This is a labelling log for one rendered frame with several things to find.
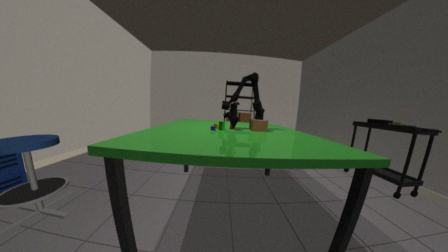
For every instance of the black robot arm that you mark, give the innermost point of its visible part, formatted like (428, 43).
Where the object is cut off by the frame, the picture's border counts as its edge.
(256, 104)

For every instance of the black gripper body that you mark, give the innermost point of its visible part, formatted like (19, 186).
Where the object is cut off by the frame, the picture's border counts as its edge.
(234, 115)

